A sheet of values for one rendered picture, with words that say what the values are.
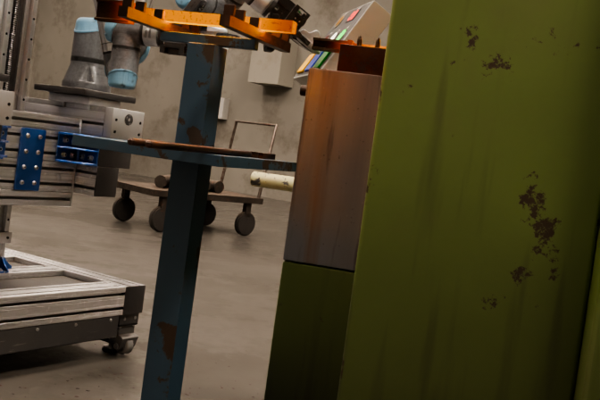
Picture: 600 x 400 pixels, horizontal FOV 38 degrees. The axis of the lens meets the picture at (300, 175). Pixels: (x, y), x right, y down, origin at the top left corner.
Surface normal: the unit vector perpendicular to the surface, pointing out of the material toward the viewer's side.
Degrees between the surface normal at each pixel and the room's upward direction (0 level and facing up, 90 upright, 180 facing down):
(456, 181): 90
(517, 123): 90
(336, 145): 90
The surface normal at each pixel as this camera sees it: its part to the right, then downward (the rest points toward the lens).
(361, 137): -0.20, 0.00
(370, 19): 0.23, 0.06
